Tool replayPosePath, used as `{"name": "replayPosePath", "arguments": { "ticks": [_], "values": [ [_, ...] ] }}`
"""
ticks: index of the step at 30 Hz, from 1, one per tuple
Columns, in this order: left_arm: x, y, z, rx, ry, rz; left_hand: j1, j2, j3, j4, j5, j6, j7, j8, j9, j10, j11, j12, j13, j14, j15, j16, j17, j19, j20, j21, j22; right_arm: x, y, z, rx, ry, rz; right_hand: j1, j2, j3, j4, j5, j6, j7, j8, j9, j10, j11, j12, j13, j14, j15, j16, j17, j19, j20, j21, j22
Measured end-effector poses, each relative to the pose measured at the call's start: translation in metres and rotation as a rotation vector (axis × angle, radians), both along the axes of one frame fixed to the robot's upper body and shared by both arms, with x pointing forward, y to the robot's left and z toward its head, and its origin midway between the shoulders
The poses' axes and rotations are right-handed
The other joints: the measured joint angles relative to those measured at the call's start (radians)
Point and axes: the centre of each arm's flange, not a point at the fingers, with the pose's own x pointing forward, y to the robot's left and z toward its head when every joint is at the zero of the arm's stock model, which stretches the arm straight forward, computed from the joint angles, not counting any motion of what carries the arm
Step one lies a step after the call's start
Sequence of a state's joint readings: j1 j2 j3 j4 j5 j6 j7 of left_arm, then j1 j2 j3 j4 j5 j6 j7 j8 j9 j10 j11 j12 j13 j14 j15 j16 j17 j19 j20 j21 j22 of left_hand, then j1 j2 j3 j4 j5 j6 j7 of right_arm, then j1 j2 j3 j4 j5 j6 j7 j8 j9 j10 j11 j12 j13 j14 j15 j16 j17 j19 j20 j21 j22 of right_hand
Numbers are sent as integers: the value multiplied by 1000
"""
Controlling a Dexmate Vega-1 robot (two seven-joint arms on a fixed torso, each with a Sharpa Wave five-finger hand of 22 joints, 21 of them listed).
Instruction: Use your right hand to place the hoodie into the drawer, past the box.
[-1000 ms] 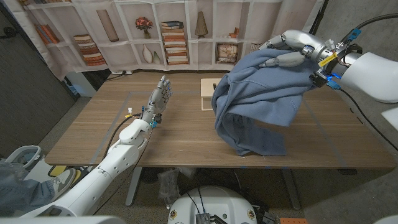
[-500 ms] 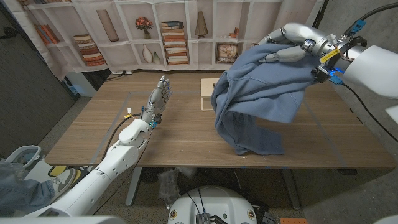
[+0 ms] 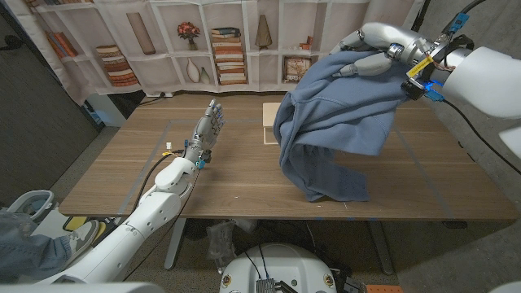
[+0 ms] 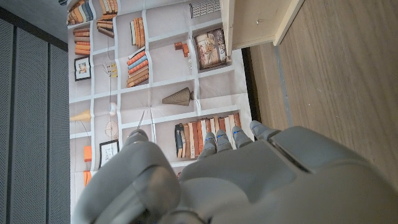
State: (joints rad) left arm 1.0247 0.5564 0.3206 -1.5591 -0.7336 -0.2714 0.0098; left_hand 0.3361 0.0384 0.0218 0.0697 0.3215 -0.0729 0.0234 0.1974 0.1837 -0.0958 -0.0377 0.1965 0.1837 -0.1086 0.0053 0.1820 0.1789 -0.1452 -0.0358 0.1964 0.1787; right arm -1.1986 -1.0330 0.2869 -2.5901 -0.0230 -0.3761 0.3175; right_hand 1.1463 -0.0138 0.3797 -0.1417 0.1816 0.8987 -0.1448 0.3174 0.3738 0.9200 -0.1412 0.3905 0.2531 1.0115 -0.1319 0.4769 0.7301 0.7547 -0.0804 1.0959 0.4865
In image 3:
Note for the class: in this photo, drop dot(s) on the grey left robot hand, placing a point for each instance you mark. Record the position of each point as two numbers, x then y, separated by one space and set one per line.
205 130

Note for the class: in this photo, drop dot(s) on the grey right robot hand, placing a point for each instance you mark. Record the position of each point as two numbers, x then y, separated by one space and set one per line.
386 40

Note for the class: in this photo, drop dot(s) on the blue hoodie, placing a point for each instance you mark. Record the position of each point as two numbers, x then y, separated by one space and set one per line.
338 114

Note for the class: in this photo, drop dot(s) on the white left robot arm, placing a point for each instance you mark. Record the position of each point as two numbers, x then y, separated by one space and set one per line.
154 207

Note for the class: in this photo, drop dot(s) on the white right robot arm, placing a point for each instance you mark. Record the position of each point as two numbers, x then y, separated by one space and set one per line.
484 81

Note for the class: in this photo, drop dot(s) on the light wooden box with slot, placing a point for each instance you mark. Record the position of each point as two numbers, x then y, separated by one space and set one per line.
270 116

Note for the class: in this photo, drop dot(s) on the white power strip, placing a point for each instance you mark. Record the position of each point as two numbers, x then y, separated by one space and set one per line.
156 95

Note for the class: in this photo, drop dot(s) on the printed bookshelf backdrop cloth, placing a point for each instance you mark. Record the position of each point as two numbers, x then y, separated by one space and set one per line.
163 69

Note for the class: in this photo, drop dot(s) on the white cabinet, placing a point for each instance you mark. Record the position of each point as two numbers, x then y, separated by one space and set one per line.
108 110

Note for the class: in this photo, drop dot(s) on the clear plastic bag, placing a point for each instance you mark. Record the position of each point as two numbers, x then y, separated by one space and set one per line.
221 244

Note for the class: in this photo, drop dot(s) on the grey metal table leg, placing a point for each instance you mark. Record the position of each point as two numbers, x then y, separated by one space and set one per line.
380 248
175 244

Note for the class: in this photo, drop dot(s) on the white robot torso base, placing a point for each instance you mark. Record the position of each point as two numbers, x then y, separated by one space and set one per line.
285 264

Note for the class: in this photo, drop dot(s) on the yellow black floor object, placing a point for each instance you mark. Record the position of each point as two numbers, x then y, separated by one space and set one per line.
75 223

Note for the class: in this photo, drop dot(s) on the grey white sneaker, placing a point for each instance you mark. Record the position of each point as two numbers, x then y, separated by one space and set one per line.
83 236

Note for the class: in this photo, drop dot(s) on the dark grey perforated partition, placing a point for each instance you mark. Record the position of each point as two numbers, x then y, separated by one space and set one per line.
40 122

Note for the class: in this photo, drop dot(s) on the person's leg in jeans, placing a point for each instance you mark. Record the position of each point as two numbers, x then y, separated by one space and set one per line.
24 254

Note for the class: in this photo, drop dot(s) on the orange flat object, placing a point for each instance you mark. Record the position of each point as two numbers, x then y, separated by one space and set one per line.
384 289

